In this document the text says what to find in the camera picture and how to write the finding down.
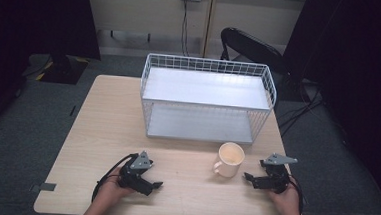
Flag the grey tape strip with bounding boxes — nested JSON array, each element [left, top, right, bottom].
[[29, 181, 58, 194]]

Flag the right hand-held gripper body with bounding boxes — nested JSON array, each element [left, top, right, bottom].
[[255, 152, 300, 196]]

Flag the cream cup with handle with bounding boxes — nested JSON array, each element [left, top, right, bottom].
[[211, 140, 246, 180]]

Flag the person's left hand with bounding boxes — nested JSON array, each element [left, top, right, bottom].
[[97, 166, 140, 206]]

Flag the person's right hand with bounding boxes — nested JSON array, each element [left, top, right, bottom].
[[266, 182, 304, 215]]

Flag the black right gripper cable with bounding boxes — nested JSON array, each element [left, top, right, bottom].
[[284, 174, 307, 215]]

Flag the white wire two-tier rack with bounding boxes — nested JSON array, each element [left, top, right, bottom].
[[136, 51, 280, 148]]

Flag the black floor cables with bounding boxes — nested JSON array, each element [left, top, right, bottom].
[[276, 80, 326, 141]]

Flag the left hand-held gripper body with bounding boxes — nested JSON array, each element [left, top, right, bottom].
[[116, 149, 157, 195]]

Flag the black cable from socket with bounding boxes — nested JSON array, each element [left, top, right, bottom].
[[179, 0, 194, 57]]

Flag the black curtain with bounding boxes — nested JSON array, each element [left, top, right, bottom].
[[273, 0, 381, 203], [0, 0, 105, 150]]

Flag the black chair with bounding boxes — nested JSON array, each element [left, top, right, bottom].
[[218, 26, 289, 75]]

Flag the black stand base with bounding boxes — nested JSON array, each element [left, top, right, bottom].
[[39, 52, 90, 86]]

